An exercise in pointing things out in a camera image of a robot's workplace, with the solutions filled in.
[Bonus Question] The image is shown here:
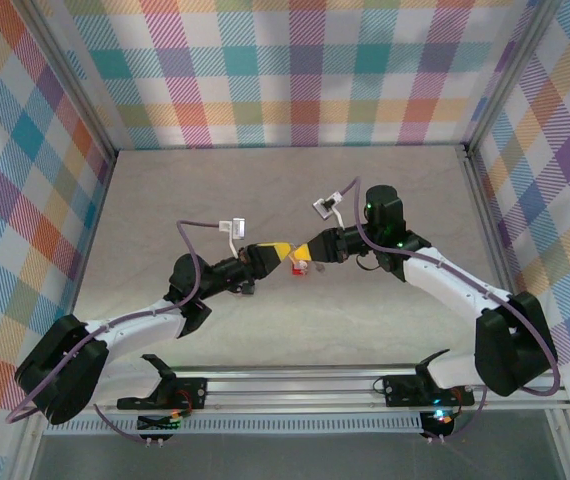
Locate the aluminium frame post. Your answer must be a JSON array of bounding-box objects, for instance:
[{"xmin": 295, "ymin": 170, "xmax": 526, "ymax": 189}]
[
  {"xmin": 23, "ymin": 0, "xmax": 119, "ymax": 164},
  {"xmin": 464, "ymin": 0, "xmax": 564, "ymax": 151},
  {"xmin": 544, "ymin": 407, "xmax": 570, "ymax": 480},
  {"xmin": 9, "ymin": 417, "xmax": 49, "ymax": 480}
]

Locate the black round controller board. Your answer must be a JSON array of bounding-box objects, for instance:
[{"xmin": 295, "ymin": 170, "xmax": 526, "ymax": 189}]
[{"xmin": 418, "ymin": 407, "xmax": 460, "ymax": 440}]

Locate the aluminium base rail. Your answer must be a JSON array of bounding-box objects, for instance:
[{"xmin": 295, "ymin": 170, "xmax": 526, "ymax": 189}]
[{"xmin": 114, "ymin": 363, "xmax": 570, "ymax": 417}]

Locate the green led controller board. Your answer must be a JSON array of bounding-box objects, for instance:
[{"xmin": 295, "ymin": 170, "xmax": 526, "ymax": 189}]
[{"xmin": 136, "ymin": 410, "xmax": 182, "ymax": 434}]

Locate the aluminium table side rail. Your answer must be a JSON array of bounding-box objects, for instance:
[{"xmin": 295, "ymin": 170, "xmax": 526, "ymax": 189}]
[
  {"xmin": 456, "ymin": 143, "xmax": 519, "ymax": 301},
  {"xmin": 57, "ymin": 157, "xmax": 118, "ymax": 354}
]

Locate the purple camera cable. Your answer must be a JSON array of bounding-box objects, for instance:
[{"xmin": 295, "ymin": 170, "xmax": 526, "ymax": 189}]
[
  {"xmin": 5, "ymin": 218, "xmax": 222, "ymax": 446},
  {"xmin": 338, "ymin": 175, "xmax": 564, "ymax": 445}
]

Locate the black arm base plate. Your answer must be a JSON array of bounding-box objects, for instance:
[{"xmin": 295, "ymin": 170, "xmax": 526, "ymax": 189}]
[
  {"xmin": 171, "ymin": 377, "xmax": 210, "ymax": 412},
  {"xmin": 382, "ymin": 373, "xmax": 419, "ymax": 407}
]

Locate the slotted grey cable duct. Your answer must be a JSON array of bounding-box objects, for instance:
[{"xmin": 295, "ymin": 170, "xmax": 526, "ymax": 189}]
[{"xmin": 44, "ymin": 417, "xmax": 426, "ymax": 437}]

